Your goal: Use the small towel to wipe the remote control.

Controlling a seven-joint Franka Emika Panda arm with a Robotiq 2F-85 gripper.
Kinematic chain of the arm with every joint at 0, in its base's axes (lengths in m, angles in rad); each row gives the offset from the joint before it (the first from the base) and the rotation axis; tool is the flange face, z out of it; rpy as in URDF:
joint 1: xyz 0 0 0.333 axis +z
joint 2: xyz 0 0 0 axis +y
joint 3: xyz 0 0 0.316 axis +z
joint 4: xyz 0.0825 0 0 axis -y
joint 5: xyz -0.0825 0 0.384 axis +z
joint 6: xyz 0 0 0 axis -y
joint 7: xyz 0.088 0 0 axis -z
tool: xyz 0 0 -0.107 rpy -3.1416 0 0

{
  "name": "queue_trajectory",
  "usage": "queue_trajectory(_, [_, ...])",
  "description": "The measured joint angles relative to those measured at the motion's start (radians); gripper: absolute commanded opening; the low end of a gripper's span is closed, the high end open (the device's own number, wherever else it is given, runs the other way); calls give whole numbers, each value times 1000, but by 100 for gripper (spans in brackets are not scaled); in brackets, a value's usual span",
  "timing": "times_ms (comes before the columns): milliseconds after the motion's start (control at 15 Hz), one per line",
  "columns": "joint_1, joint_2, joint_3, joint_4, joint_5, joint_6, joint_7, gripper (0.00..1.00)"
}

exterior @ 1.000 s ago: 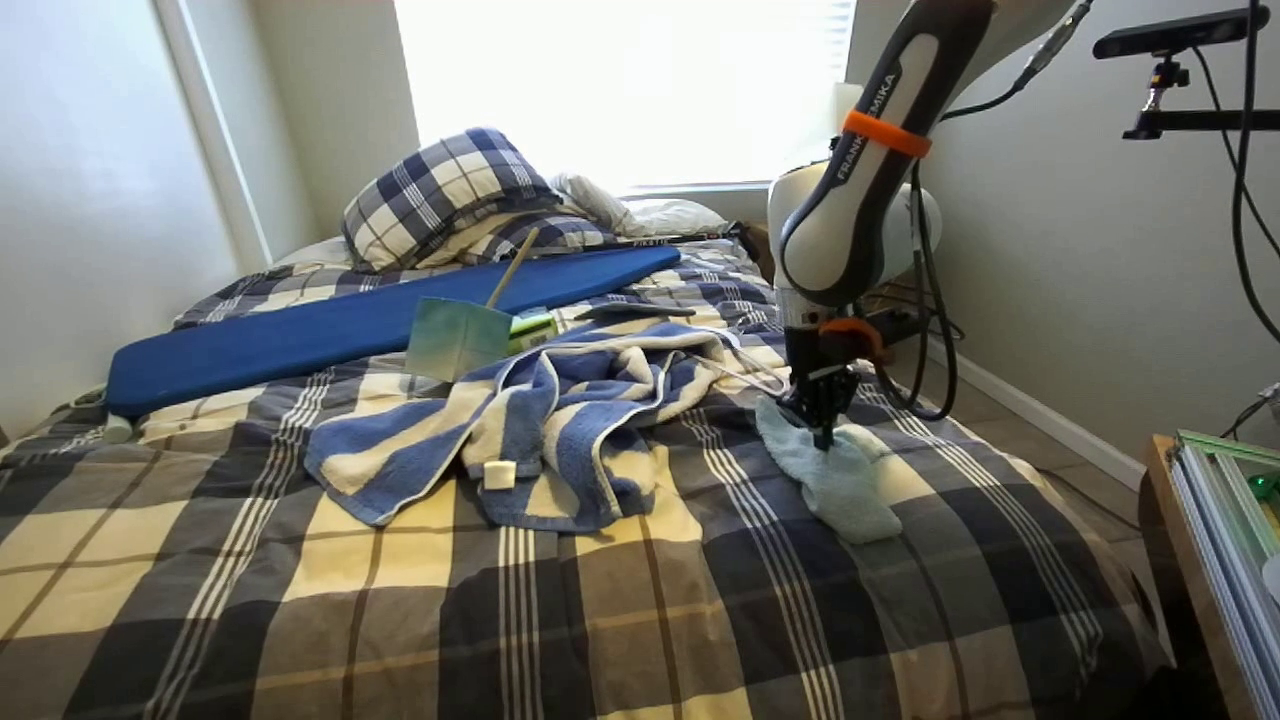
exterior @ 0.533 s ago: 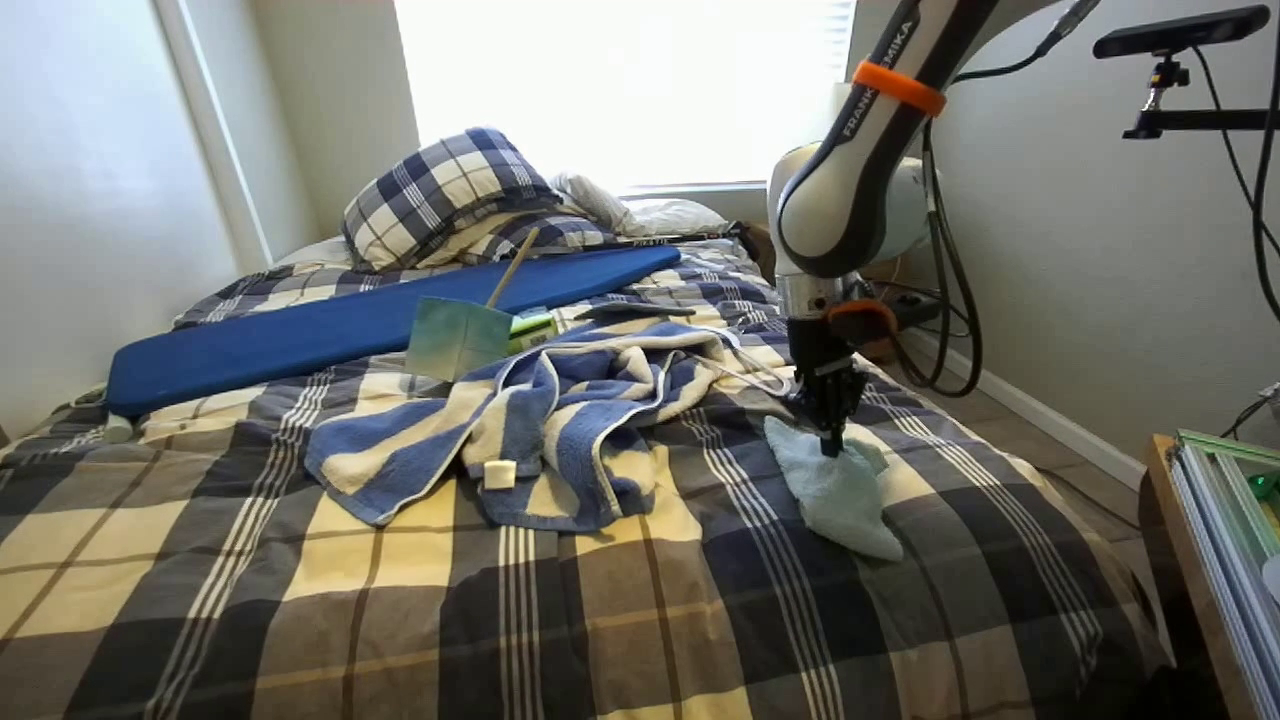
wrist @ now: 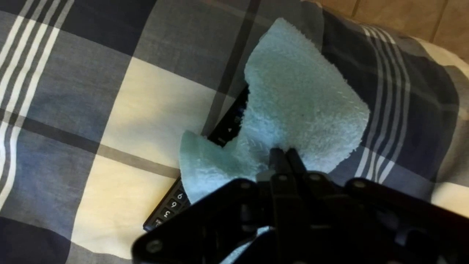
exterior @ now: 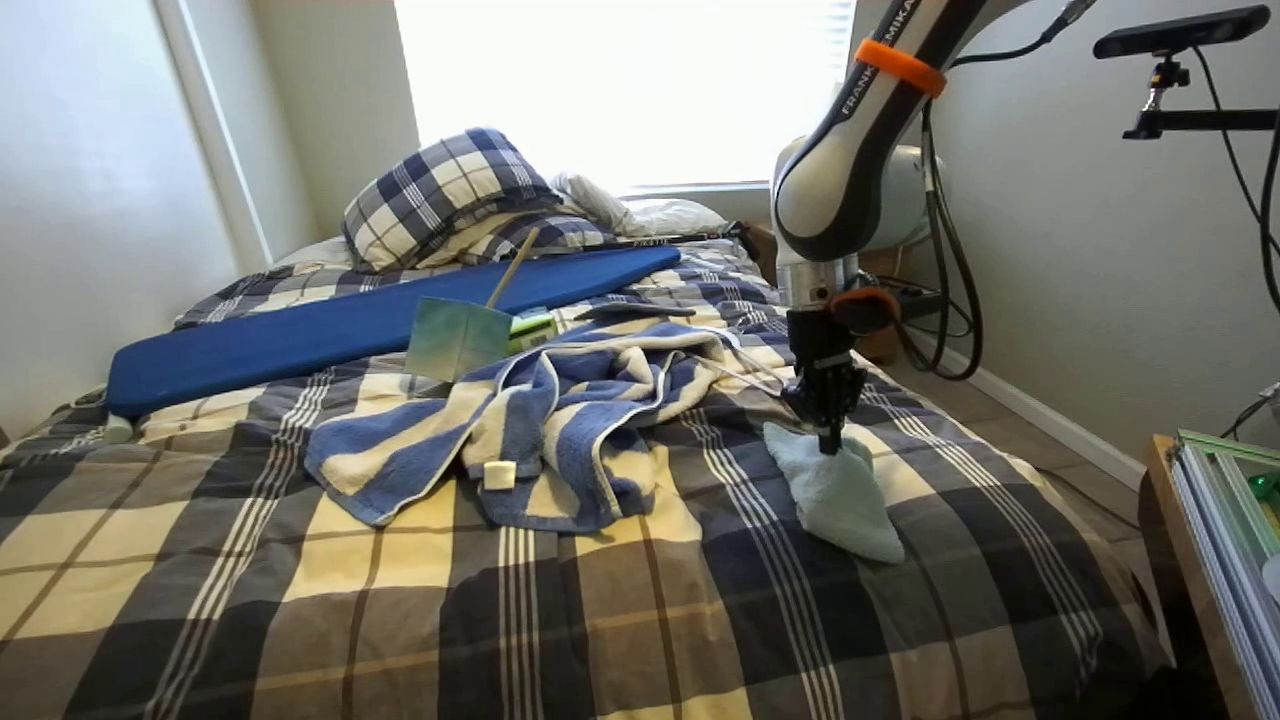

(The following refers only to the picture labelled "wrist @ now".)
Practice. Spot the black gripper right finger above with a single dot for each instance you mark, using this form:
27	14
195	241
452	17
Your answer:
371	220

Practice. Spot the blue plaid bedspread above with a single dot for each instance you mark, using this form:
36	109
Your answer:
74	122

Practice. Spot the small light blue towel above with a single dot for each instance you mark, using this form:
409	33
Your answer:
302	103

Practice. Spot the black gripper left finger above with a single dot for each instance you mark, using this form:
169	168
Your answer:
206	220

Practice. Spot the black remote control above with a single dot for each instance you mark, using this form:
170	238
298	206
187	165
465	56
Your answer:
228	127

